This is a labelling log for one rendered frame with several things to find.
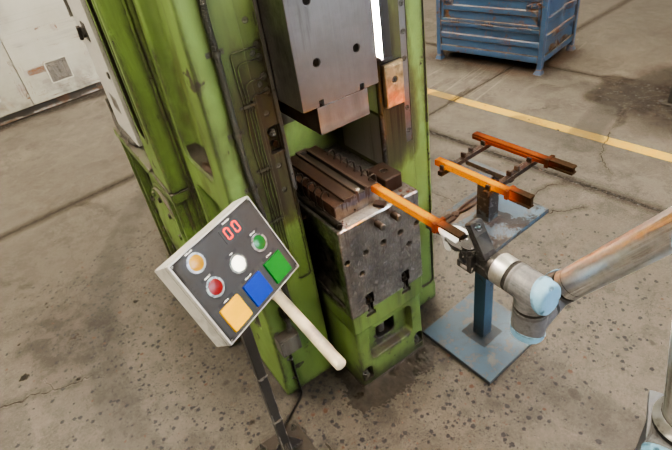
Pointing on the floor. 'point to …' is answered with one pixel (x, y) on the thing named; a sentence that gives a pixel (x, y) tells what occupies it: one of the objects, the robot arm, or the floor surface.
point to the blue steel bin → (509, 17)
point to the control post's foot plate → (289, 439)
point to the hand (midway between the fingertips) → (443, 226)
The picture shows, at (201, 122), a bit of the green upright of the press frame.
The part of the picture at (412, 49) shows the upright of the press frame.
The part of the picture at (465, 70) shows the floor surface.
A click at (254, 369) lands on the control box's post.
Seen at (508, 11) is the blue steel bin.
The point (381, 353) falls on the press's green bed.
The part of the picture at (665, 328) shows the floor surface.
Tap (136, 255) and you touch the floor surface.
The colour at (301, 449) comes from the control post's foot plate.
